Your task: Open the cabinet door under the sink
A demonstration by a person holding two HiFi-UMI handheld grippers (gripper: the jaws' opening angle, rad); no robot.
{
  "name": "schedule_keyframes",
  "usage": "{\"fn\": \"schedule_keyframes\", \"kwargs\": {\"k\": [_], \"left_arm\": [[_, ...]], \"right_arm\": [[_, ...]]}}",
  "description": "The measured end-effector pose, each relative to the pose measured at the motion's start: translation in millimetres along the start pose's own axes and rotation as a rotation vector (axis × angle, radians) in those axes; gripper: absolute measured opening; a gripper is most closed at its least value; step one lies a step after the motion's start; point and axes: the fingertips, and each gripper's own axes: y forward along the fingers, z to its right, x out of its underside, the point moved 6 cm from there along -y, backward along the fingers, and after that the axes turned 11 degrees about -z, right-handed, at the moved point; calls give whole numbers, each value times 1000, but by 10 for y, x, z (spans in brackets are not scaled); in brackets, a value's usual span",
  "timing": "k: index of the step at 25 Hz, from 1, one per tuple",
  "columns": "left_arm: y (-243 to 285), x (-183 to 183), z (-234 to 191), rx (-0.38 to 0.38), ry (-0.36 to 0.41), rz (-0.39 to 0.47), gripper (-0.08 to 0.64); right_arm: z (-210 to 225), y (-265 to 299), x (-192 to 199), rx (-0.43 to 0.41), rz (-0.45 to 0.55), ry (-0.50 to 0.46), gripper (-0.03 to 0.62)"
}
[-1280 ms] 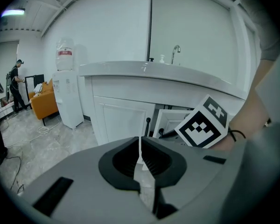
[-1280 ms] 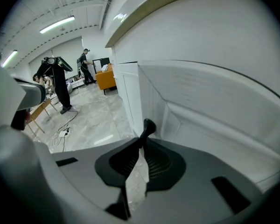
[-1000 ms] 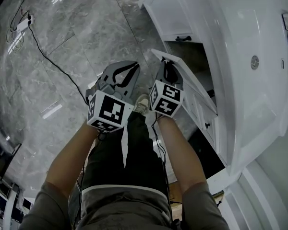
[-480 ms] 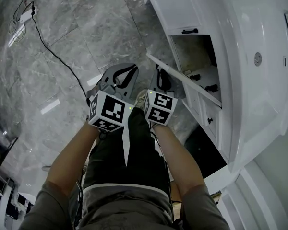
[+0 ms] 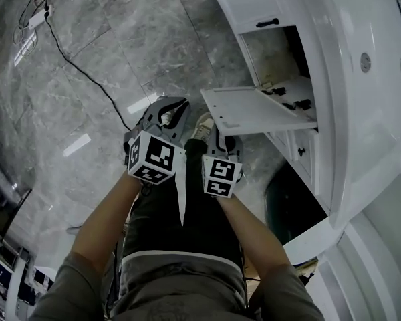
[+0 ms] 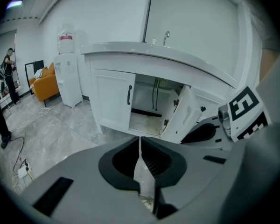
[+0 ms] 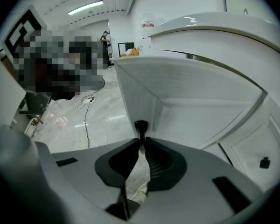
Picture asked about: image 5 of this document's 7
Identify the white sink cabinet body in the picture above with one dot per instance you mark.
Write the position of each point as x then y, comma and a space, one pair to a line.
270, 55

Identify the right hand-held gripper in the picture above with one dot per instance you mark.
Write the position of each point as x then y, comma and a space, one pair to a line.
220, 172

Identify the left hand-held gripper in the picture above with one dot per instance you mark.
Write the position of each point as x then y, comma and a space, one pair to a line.
155, 156

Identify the person's black trousers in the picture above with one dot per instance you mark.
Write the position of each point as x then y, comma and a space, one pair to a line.
153, 219

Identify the white knob cabinet panel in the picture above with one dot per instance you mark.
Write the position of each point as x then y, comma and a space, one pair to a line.
307, 169

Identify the white sink basin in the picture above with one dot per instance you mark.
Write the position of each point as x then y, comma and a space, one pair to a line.
371, 112

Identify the person's left forearm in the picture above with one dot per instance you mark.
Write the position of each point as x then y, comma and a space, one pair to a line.
107, 219

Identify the person's beige shoe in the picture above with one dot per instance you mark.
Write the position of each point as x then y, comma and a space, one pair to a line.
202, 127

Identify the cluttered white shelf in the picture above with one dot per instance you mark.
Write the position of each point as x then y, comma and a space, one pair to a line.
16, 279

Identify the white power strip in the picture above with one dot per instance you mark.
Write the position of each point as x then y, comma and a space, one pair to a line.
38, 19

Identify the person's right forearm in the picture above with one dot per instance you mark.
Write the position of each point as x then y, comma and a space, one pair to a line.
250, 236

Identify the black door hinge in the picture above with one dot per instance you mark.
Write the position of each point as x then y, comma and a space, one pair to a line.
277, 90
300, 104

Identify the metal sink drain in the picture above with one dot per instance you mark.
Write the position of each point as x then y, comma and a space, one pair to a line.
365, 62

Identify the person's olive shirt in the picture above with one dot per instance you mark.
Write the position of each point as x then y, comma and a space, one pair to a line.
180, 289

